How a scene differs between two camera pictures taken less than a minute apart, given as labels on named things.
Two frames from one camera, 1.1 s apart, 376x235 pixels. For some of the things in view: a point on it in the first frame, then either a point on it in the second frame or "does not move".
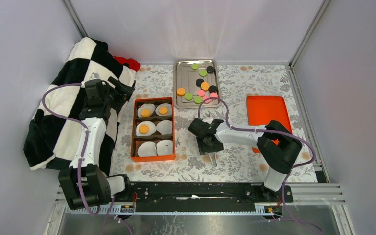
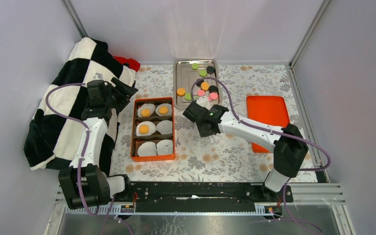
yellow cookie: x=143 y=129 does not move
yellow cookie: x=163 y=110 does not move
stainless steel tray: x=195 y=80 does not move
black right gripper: x=202 y=148 to x=203 y=134
